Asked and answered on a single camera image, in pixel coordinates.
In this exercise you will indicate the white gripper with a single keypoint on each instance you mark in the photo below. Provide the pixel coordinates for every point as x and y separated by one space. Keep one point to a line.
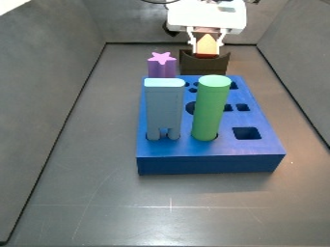
223 15

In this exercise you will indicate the black curved fixture cradle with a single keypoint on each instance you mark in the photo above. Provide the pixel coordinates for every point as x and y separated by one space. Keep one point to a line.
202 66

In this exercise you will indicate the purple star peg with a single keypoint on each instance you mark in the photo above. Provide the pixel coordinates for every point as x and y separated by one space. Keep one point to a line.
162 65

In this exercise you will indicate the green cylinder peg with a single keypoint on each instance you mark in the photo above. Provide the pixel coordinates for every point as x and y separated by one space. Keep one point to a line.
211 98

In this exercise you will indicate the light blue two-leg peg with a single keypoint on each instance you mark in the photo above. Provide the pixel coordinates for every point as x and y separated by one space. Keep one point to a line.
163 96

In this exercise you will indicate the blue block with shaped holes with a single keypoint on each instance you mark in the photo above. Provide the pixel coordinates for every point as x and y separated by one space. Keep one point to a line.
246 146

